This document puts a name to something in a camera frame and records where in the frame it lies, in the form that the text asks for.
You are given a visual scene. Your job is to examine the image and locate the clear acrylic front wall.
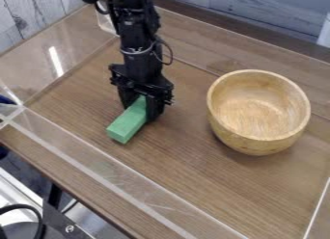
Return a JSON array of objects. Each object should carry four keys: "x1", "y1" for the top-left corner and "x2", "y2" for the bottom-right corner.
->
[{"x1": 0, "y1": 104, "x2": 248, "y2": 239}]

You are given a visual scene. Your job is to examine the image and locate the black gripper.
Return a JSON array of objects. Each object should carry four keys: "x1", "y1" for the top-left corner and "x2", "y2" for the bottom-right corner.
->
[{"x1": 109, "y1": 64, "x2": 174, "y2": 122}]

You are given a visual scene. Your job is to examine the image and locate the black metal table bracket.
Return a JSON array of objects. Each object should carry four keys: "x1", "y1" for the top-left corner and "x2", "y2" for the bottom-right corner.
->
[{"x1": 42, "y1": 184, "x2": 95, "y2": 239}]

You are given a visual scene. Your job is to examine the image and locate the clear acrylic corner bracket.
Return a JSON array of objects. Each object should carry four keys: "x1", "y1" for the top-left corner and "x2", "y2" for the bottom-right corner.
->
[{"x1": 97, "y1": 13, "x2": 117, "y2": 35}]

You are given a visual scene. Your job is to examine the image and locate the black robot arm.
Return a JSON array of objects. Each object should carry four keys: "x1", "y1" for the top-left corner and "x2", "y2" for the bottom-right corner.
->
[{"x1": 83, "y1": 0, "x2": 174, "y2": 121}]

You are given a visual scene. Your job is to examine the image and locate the light wooden bowl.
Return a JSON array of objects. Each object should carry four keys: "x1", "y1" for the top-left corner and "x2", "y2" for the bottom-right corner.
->
[{"x1": 206, "y1": 69, "x2": 312, "y2": 156}]

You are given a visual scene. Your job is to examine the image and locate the green rectangular block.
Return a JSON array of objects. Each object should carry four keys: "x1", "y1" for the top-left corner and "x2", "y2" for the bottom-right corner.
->
[{"x1": 106, "y1": 96, "x2": 147, "y2": 144}]

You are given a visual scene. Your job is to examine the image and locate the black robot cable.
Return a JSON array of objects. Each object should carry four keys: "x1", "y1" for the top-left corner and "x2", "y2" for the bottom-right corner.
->
[{"x1": 153, "y1": 37, "x2": 175, "y2": 66}]

